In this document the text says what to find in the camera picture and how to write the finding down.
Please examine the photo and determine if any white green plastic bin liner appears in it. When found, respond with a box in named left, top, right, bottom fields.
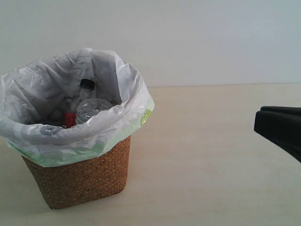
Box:
left=0, top=48, right=155, bottom=167

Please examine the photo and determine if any red label clear bottle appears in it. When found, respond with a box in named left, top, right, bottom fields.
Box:
left=62, top=79, right=95, bottom=129

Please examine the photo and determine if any woven wicker waste basket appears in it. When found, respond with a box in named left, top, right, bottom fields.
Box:
left=23, top=137, right=131, bottom=210

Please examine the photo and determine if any green label clear bottle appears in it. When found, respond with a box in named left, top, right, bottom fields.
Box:
left=75, top=98, right=113, bottom=124

